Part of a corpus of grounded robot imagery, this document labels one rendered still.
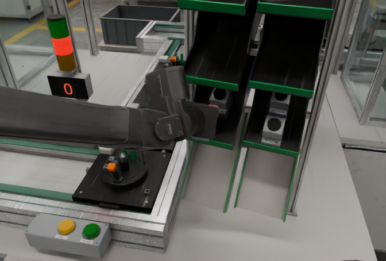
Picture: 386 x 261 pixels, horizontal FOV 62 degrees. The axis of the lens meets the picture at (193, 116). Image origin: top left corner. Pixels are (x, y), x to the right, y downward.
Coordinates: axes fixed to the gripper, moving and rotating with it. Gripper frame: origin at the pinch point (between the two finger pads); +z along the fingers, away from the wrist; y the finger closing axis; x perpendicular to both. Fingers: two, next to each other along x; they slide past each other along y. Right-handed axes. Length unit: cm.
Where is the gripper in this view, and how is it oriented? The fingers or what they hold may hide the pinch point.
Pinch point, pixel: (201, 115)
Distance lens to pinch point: 73.7
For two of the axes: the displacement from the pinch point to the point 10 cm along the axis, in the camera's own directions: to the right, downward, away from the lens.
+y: -9.6, -1.6, 2.4
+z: 2.5, -0.8, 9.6
